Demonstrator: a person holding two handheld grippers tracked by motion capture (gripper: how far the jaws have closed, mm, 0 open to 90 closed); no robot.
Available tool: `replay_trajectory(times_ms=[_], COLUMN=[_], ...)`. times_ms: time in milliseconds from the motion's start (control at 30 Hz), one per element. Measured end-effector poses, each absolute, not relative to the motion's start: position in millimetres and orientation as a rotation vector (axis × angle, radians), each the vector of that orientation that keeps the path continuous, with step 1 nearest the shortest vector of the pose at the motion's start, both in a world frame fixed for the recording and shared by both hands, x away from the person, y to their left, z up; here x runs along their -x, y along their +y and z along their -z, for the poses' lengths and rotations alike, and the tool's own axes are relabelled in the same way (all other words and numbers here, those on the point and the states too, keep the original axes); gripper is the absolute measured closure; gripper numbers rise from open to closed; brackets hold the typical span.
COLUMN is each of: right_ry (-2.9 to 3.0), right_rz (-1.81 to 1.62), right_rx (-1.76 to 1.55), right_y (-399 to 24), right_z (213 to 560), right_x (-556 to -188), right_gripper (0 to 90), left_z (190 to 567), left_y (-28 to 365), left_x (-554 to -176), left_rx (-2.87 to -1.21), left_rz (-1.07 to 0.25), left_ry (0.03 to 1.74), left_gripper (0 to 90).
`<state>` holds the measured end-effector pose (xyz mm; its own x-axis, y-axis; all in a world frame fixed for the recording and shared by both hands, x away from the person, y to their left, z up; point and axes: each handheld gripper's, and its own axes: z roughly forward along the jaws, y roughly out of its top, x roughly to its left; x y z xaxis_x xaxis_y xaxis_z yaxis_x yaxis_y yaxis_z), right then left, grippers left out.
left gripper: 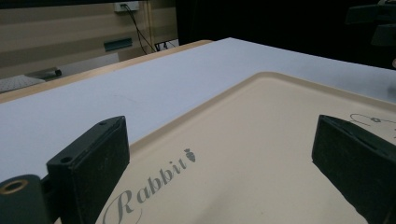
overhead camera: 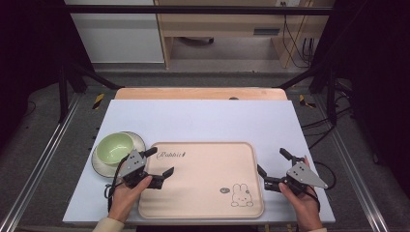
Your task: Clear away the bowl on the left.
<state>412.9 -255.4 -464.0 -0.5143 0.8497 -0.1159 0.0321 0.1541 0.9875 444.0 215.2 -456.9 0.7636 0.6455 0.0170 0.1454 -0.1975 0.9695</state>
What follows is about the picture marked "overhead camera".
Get yellow black tape piece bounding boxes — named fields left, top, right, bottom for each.
left=298, top=94, right=317, bottom=109
left=92, top=92, right=106, bottom=111

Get black hanging cables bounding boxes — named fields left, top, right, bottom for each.
left=280, top=1, right=316, bottom=70

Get white plate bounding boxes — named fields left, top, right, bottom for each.
left=90, top=130, right=147, bottom=179

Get black curtain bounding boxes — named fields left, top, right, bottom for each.
left=0, top=0, right=97, bottom=153
left=309, top=0, right=410, bottom=197

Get wooden table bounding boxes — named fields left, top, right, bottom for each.
left=113, top=87, right=289, bottom=102

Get wooden desk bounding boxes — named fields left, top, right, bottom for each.
left=153, top=0, right=337, bottom=70

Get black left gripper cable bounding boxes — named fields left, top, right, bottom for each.
left=103, top=156, right=130, bottom=214

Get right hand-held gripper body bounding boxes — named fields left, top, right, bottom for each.
left=280, top=160, right=329, bottom=195

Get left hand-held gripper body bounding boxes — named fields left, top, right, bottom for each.
left=118, top=149, right=153, bottom=189

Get person's left hand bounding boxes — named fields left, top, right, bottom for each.
left=107, top=175, right=154, bottom=224

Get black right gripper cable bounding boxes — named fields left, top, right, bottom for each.
left=305, top=159, right=338, bottom=214

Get beige tray with rabbit print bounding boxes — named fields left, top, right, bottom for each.
left=137, top=141, right=266, bottom=220

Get green bowl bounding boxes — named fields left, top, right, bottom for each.
left=95, top=131, right=135, bottom=167

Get black metal stand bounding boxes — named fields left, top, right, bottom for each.
left=273, top=63, right=338, bottom=128
left=57, top=59, right=125, bottom=124

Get white cabinet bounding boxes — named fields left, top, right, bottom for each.
left=63, top=0, right=165, bottom=65

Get person's right hand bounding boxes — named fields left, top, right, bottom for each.
left=278, top=156, right=324, bottom=232

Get aluminium rail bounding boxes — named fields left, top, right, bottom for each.
left=312, top=93, right=392, bottom=232
left=0, top=92, right=83, bottom=232

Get black frame crossbar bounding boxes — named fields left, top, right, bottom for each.
left=63, top=4, right=335, bottom=16

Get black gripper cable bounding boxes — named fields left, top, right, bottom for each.
left=305, top=159, right=338, bottom=214
left=103, top=156, right=130, bottom=214

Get black floor cables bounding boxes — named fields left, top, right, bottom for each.
left=300, top=80, right=354, bottom=151

